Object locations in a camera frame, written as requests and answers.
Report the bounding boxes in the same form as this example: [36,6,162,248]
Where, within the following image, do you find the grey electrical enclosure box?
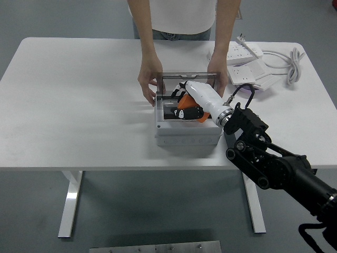
[154,91,224,148]

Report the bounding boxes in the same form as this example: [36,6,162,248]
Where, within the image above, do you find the white square switch panel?
[246,60,269,79]

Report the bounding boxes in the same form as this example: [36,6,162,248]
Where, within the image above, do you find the grey metal plate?
[89,240,222,253]

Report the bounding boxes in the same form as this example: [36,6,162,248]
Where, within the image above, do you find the person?
[127,0,242,42]

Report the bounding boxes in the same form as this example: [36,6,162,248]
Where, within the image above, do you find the white power strip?
[206,44,264,66]

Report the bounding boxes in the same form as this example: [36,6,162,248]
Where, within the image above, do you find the white wide switch panel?
[252,74,283,92]

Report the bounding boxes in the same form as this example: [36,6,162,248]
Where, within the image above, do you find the transparent hinged box lid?
[156,71,221,100]

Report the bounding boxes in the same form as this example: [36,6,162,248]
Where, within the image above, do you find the white table leg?
[57,170,84,238]
[242,173,266,234]

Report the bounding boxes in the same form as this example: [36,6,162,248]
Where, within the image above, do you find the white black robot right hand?
[170,80,230,121]

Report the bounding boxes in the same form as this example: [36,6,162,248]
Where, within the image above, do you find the orange cylindrical battery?
[176,94,211,124]

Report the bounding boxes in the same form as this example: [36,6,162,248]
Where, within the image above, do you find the white power cord with plug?
[235,33,306,85]

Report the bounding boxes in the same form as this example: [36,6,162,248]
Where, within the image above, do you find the person's right hand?
[137,53,167,108]

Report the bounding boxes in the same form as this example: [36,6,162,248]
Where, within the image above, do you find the person's left hand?
[206,52,229,100]

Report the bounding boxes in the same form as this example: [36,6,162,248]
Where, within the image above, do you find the purple round dish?
[233,64,262,94]

